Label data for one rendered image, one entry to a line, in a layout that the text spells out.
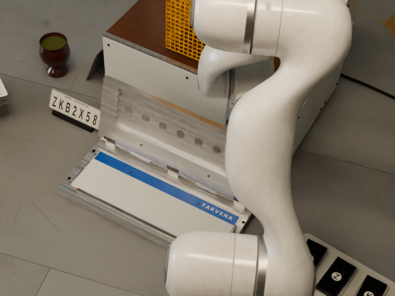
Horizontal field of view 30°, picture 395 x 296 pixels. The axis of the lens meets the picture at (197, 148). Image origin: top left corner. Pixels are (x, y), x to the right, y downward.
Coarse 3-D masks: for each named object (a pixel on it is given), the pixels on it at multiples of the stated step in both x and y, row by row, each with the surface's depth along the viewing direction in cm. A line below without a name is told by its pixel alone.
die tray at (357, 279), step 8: (320, 240) 173; (328, 248) 171; (328, 256) 170; (336, 256) 170; (344, 256) 170; (320, 264) 168; (328, 264) 168; (352, 264) 169; (360, 264) 169; (320, 272) 167; (360, 272) 167; (368, 272) 167; (352, 280) 166; (360, 280) 166; (384, 280) 166; (344, 288) 164; (352, 288) 164; (392, 288) 165
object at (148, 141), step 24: (120, 96) 179; (144, 96) 174; (120, 120) 182; (144, 120) 179; (168, 120) 175; (192, 120) 170; (120, 144) 185; (144, 144) 181; (168, 144) 179; (192, 144) 175; (216, 144) 172; (192, 168) 177; (216, 168) 175; (216, 192) 178
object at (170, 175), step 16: (96, 144) 188; (112, 144) 187; (128, 160) 185; (160, 176) 182; (176, 176) 182; (64, 192) 177; (192, 192) 179; (208, 192) 180; (96, 208) 175; (224, 208) 176; (240, 208) 177; (128, 224) 172; (240, 224) 174; (160, 240) 169
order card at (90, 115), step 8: (56, 96) 195; (64, 96) 194; (56, 104) 196; (64, 104) 195; (72, 104) 194; (80, 104) 192; (64, 112) 196; (72, 112) 194; (80, 112) 193; (88, 112) 192; (96, 112) 191; (80, 120) 194; (88, 120) 193; (96, 120) 192; (96, 128) 193
